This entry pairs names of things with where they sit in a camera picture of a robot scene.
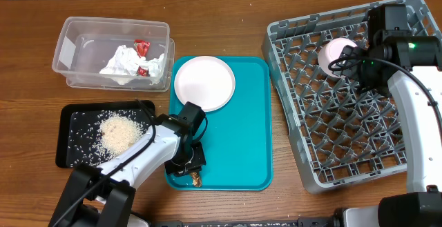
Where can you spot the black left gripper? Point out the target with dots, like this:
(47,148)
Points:
(173,168)

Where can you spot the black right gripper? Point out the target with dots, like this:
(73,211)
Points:
(353,69)

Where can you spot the brown food scrap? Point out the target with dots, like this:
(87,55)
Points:
(197,181)

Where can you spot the pink bowl with rice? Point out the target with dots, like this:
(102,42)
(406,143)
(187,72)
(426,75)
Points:
(331,52)

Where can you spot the pink round plate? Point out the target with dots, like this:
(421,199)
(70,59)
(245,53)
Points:
(205,81)

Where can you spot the white napkin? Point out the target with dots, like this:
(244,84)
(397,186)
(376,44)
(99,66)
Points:
(125,61)
(153,69)

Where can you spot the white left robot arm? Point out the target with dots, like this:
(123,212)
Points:
(104,195)

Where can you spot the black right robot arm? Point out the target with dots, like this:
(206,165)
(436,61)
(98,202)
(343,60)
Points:
(408,69)

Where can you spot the grey dishwasher rack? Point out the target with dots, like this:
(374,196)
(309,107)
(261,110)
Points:
(338,136)

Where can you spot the teal plastic tray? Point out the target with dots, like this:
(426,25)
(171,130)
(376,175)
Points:
(237,139)

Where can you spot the pile of white rice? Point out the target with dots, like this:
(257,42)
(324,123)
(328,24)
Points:
(117,134)

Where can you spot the black tray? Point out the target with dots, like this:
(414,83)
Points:
(67,111)

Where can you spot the red snack wrapper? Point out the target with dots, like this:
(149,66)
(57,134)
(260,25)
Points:
(141,48)

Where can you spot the clear plastic bin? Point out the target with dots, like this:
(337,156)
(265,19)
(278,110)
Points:
(87,44)

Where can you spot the black table edge rail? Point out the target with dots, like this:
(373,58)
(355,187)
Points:
(241,224)

